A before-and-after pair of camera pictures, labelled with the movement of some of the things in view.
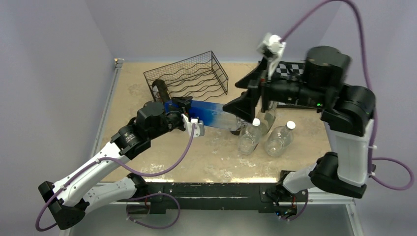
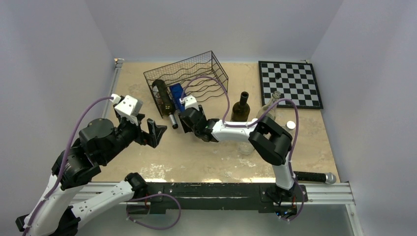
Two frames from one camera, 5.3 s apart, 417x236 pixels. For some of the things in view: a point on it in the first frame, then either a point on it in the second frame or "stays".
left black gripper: x=183 y=102 to x=155 y=131
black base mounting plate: x=266 y=197 stays
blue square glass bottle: x=212 y=114 to x=176 y=91
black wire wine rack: x=201 y=77 stays
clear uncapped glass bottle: x=267 y=115 stays
